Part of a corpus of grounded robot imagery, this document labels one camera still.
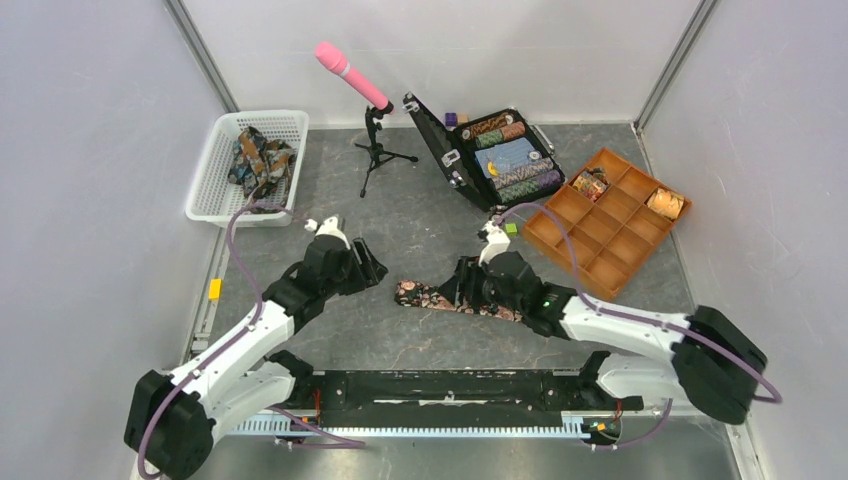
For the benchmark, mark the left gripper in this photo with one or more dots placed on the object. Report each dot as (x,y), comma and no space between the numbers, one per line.
(371,270)

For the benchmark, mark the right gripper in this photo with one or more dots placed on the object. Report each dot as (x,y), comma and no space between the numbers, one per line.
(464,279)

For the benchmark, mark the black floral tie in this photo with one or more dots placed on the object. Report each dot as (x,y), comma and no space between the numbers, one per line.
(419,295)

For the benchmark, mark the orange compartment tray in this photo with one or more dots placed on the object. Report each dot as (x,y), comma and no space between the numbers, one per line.
(612,237)

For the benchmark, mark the white plastic basket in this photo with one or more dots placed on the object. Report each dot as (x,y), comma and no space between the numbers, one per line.
(212,197)

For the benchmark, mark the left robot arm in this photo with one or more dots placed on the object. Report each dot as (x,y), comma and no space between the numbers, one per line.
(176,418)

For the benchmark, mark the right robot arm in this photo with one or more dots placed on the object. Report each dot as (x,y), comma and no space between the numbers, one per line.
(702,357)

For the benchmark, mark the loose poker chip stack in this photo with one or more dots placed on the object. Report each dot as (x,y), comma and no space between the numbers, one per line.
(496,212)

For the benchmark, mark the black tripod stand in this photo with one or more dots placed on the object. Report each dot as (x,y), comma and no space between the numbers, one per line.
(378,155)

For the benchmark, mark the black poker chip case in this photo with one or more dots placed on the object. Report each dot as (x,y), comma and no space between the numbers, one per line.
(496,160)

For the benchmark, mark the rolled dark patterned tie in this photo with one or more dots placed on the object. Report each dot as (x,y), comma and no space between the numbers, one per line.
(591,183)

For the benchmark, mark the dark blue patterned tie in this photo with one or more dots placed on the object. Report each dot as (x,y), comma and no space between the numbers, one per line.
(262,167)

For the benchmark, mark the yellow block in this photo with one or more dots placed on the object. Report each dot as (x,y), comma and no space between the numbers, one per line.
(214,289)

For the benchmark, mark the rolled tan patterned tie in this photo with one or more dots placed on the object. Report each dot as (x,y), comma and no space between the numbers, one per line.
(666,203)

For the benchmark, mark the pink microphone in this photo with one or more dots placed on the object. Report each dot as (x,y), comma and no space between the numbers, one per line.
(332,59)

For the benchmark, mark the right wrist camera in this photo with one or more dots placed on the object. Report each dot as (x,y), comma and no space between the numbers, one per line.
(496,240)

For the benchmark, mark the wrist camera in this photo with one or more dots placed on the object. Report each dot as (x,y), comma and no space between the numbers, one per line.
(496,240)
(332,226)

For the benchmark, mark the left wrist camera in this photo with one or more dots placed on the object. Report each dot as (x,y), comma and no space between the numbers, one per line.
(332,226)

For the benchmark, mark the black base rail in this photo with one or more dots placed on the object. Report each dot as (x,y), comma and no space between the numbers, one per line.
(451,398)

